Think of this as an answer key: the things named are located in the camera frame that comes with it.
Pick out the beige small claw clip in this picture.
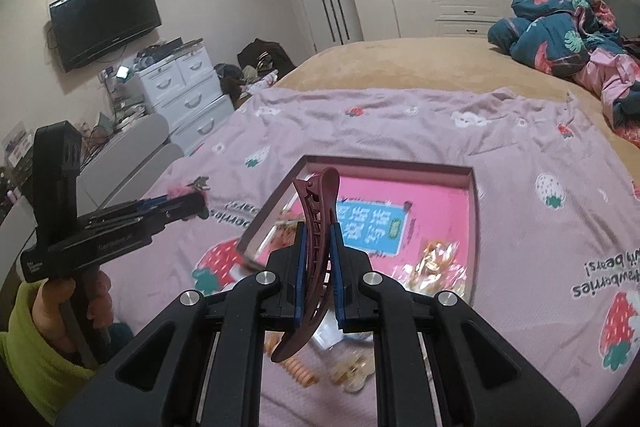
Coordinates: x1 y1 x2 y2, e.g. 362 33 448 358
329 351 375 393

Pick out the orange spiral hair tie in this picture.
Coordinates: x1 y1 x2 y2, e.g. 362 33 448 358
264 330 321 389

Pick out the maroon large hair clip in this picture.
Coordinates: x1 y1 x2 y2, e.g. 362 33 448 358
271 167 340 363

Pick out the pink fuzzy hair clip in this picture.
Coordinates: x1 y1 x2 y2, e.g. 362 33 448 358
166 176 209 222

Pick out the green sleeve left forearm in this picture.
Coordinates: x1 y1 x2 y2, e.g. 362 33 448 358
1 283 96 426

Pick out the left hand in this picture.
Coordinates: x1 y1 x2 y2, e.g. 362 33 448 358
32 271 114 355

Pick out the grey chair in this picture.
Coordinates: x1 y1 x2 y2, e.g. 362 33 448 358
76 114 183 215

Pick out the yellow hair accessory packet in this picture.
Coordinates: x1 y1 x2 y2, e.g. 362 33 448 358
399 241 466 297

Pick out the white drawer chest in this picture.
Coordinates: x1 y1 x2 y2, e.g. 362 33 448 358
126 42 234 156

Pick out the maroon cardboard tray box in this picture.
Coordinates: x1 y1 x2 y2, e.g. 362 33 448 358
238 155 480 301

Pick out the pink strawberry blanket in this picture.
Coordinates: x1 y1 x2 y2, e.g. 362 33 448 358
106 88 639 423

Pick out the dark clothes pile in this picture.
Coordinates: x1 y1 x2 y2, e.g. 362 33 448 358
214 38 296 108

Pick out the tan bed sheet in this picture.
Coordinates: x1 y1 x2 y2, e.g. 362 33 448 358
276 37 640 180

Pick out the teal floral quilt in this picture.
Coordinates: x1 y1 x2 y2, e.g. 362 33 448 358
487 0 639 145

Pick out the grey headboard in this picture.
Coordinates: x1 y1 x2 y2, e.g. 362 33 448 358
602 0 640 39

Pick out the black wall television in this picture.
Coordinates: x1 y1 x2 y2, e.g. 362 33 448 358
49 0 162 72

